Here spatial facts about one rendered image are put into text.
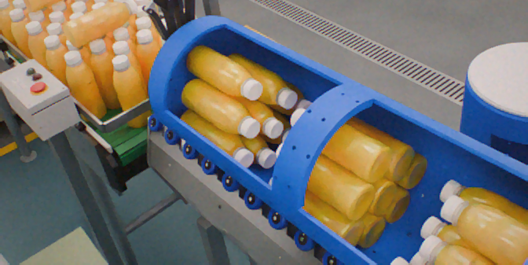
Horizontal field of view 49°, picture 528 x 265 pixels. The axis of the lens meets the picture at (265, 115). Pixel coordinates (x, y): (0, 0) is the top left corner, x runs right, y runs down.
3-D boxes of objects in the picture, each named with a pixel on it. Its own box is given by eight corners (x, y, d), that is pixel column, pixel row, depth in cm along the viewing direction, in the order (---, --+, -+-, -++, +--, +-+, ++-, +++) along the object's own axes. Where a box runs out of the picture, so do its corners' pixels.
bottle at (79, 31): (70, 26, 142) (131, -2, 151) (58, 21, 147) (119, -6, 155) (80, 51, 145) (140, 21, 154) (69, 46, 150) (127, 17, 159)
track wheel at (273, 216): (264, 225, 114) (270, 224, 115) (280, 233, 111) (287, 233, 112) (269, 203, 113) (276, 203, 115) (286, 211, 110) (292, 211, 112)
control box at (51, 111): (43, 141, 134) (27, 108, 128) (11, 108, 147) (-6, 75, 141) (82, 121, 139) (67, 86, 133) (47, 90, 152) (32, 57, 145)
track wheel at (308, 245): (289, 245, 109) (296, 244, 111) (307, 255, 106) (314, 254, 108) (295, 223, 109) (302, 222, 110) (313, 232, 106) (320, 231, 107)
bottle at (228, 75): (188, 79, 127) (239, 110, 116) (182, 51, 123) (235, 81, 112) (212, 66, 131) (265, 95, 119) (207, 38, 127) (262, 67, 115)
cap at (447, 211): (468, 201, 86) (458, 196, 88) (460, 199, 83) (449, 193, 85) (456, 224, 87) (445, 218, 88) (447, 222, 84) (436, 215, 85)
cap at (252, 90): (243, 100, 116) (249, 104, 115) (241, 84, 114) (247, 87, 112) (258, 92, 118) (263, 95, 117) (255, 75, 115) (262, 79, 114)
